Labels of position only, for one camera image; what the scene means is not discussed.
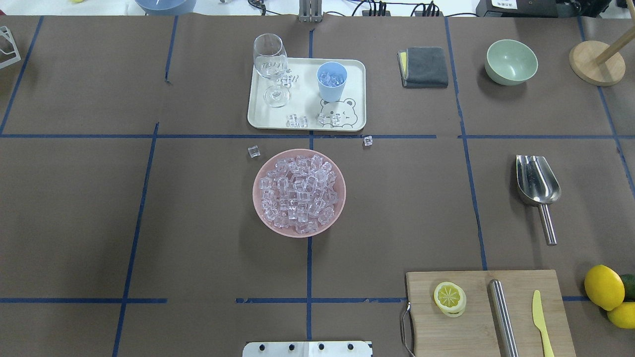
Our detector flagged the light blue cup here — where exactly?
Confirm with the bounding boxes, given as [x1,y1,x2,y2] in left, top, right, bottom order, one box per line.
[316,61,348,102]

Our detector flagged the green lime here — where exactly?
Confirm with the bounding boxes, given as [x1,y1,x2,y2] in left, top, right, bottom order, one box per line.
[619,274,635,302]

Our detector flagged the white wire cup rack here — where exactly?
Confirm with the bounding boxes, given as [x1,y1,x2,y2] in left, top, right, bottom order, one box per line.
[0,26,22,68]

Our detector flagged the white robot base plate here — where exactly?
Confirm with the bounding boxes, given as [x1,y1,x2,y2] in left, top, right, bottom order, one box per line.
[242,341,374,357]

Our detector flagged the cream bear tray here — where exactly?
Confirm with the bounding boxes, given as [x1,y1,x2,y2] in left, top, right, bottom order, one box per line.
[247,58,367,132]

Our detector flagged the aluminium frame post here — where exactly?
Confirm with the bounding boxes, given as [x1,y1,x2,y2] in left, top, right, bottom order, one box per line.
[299,0,323,23]

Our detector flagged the wooden cutting board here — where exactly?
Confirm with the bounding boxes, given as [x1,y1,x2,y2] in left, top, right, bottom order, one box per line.
[406,270,576,357]

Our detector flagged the yellow sponge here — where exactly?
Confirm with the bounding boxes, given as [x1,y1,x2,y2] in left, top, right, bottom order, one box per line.
[398,51,408,79]

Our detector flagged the blue bowl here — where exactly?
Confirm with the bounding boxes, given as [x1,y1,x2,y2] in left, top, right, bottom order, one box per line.
[134,0,197,16]

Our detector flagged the clear wine glass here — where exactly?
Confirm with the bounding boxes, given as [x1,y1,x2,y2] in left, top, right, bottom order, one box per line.
[253,33,290,108]

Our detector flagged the grey folded cloth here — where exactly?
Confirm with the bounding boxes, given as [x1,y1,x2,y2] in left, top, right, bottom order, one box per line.
[402,47,449,88]

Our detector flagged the metal ice scoop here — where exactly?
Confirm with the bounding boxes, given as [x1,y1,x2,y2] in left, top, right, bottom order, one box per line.
[515,155,562,246]

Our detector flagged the loose ice cube left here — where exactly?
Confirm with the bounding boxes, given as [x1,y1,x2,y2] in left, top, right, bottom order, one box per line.
[248,145,261,158]

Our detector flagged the yellow lemon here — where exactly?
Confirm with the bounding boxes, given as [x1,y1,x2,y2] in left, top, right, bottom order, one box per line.
[607,302,635,329]
[584,265,625,311]

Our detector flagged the pink bowl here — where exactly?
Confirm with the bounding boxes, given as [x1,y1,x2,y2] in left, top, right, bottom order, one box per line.
[253,149,347,238]

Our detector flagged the green bowl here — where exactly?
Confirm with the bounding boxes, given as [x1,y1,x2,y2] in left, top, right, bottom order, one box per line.
[485,39,538,86]

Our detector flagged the yellow lemon upper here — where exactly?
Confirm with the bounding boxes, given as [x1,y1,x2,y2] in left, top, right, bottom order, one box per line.
[584,265,625,311]

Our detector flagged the yellow plastic knife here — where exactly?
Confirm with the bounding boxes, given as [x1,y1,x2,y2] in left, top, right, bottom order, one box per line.
[531,290,554,357]

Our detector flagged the yellow lemon lower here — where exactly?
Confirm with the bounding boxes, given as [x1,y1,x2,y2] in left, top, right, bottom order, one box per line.
[607,302,635,329]

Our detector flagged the metal rod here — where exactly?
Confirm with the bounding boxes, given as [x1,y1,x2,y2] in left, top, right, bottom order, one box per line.
[488,279,519,357]

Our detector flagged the wooden stand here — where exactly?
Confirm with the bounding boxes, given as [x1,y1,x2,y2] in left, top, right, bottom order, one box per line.
[569,0,634,87]

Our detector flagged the pile of clear ice cubes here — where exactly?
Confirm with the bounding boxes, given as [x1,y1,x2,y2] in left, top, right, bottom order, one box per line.
[259,154,339,235]

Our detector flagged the lemon slice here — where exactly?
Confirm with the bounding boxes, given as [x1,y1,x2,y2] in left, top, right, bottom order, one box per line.
[433,282,467,318]

